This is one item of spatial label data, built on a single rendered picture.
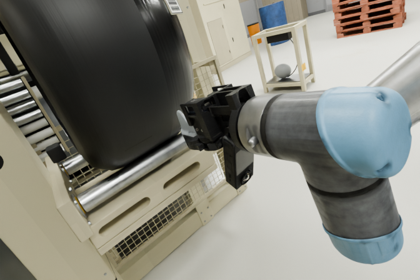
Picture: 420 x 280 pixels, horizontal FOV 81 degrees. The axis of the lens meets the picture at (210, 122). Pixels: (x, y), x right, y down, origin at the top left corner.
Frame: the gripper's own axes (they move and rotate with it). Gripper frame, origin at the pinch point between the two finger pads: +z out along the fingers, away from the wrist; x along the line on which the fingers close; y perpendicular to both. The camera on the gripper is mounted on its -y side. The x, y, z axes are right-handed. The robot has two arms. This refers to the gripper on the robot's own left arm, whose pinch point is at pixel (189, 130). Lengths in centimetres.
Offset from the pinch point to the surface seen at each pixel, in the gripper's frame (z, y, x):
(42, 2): 2.6, 28.8, 12.1
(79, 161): 44.1, -3.4, 18.7
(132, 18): 1.2, 22.9, 0.3
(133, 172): 16.4, -6.7, 10.5
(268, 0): 679, 89, -873
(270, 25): 406, 2, -515
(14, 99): 60, 22, 25
